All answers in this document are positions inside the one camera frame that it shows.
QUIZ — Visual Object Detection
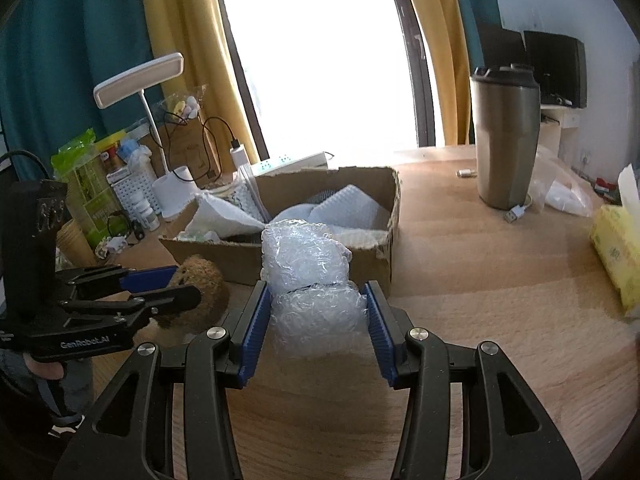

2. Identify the brown plush toy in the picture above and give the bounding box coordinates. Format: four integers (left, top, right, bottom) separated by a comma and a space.
154, 253, 231, 334

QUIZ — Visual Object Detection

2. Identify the white tissue pack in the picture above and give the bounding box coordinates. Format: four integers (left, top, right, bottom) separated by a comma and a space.
177, 192, 265, 243

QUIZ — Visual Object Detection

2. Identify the bubble wrap bundle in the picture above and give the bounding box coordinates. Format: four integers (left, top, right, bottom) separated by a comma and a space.
260, 220, 368, 359

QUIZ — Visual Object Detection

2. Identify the right hand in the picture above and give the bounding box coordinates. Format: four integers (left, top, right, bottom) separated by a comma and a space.
23, 353, 65, 380

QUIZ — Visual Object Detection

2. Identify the stack of paper cups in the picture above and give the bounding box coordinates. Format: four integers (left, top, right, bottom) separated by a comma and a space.
56, 219, 98, 268

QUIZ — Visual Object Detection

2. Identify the small white plug adapter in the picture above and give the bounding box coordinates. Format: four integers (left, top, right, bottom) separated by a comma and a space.
94, 236, 130, 260

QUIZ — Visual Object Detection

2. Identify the white pill bottle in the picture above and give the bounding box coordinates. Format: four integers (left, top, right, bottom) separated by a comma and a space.
134, 198, 160, 232

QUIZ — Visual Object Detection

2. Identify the white perforated basket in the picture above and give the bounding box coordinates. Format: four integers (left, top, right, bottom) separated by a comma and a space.
106, 164, 160, 217

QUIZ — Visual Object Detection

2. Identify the brown cardboard box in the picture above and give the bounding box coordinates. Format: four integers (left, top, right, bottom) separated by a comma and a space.
158, 166, 403, 296

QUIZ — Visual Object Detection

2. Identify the green snack bag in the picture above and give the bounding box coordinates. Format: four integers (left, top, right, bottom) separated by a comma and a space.
51, 128, 126, 249

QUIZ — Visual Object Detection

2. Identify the white desk lamp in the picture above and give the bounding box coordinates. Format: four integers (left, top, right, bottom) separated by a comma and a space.
93, 52, 198, 221

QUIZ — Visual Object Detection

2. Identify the white charger adapter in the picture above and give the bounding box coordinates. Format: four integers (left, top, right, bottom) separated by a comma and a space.
230, 142, 250, 169

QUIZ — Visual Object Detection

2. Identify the yellow tissue pack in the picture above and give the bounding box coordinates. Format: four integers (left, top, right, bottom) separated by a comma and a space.
589, 205, 640, 318

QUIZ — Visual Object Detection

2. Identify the white power strip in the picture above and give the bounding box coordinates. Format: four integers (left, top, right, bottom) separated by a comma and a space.
250, 152, 328, 177

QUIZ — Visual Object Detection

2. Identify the clear plastic bag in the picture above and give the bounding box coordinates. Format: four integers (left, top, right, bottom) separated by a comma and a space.
528, 144, 603, 218

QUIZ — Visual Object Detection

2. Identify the yellow left curtain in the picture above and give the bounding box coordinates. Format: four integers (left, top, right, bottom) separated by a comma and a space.
143, 0, 259, 172

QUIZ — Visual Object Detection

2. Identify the yellow curtain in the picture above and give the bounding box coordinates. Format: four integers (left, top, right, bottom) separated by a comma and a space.
143, 0, 259, 172
411, 0, 471, 145

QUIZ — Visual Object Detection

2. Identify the steel travel mug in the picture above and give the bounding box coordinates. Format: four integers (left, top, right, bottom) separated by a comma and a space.
470, 64, 540, 210

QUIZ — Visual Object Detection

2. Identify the black monitor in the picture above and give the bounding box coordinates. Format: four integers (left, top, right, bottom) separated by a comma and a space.
477, 24, 588, 108

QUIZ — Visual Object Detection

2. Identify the yellow right curtain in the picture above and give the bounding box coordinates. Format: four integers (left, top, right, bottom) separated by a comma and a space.
411, 0, 471, 145

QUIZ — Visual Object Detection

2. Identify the white usb cable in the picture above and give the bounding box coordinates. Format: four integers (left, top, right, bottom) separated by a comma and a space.
455, 168, 535, 224

